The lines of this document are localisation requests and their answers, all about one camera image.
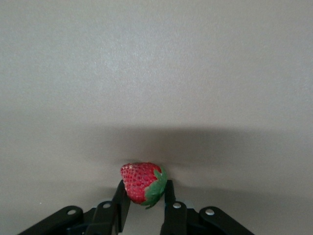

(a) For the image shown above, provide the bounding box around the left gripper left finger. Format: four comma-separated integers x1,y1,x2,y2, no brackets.
17,180,132,235

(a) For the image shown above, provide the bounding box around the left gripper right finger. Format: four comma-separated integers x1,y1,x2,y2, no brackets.
160,180,256,235

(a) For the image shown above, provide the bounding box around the red strawberry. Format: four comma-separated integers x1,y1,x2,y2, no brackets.
120,162,168,210

